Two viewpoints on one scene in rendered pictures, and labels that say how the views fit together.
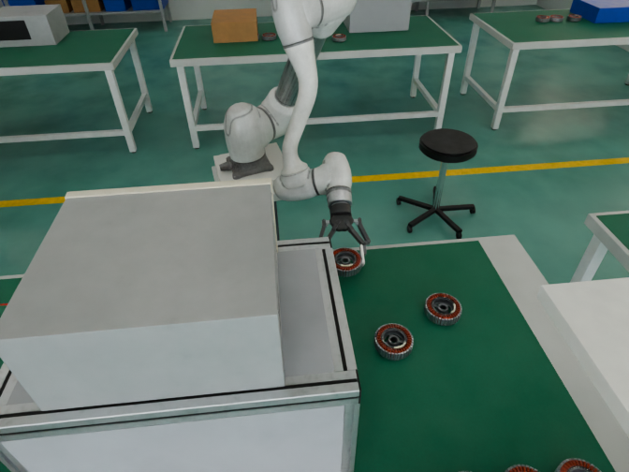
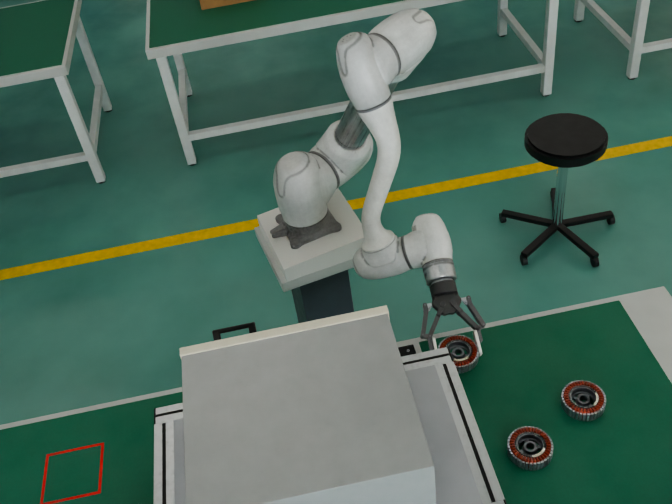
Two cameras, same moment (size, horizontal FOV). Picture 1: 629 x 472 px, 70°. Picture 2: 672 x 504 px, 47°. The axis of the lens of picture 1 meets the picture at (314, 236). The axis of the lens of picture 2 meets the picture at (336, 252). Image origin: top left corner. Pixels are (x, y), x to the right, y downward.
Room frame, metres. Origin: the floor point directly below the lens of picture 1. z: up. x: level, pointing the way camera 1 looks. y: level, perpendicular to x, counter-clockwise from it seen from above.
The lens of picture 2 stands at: (-0.27, 0.15, 2.49)
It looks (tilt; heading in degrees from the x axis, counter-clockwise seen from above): 42 degrees down; 2
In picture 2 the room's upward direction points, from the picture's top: 9 degrees counter-clockwise
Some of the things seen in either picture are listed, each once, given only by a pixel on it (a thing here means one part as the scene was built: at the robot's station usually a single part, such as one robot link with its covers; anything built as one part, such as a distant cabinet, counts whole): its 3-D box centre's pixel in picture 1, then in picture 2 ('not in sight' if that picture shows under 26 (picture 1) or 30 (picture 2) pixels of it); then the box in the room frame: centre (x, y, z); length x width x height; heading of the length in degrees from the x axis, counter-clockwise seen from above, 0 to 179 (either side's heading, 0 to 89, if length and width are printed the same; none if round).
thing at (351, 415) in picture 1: (339, 386); not in sight; (0.58, -0.05, 0.91); 0.28 x 0.03 x 0.32; 5
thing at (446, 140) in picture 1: (445, 180); (566, 185); (2.42, -0.83, 0.28); 0.54 x 0.49 x 0.56; 5
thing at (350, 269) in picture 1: (344, 261); (458, 353); (1.11, -0.10, 0.82); 0.11 x 0.11 x 0.04
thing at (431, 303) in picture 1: (443, 308); (583, 400); (0.93, -0.40, 0.77); 0.11 x 0.11 x 0.04
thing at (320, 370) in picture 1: (187, 320); (318, 465); (0.63, 0.28, 1.09); 0.68 x 0.44 x 0.05; 95
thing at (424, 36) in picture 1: (314, 80); (352, 38); (3.90, -0.02, 0.38); 2.20 x 0.90 x 0.75; 95
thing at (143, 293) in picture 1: (168, 281); (303, 432); (0.63, 0.29, 1.22); 0.44 x 0.39 x 0.20; 95
